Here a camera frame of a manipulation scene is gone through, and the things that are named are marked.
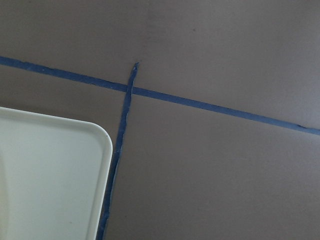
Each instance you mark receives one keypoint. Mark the white bear tray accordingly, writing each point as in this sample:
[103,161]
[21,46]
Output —
[53,175]

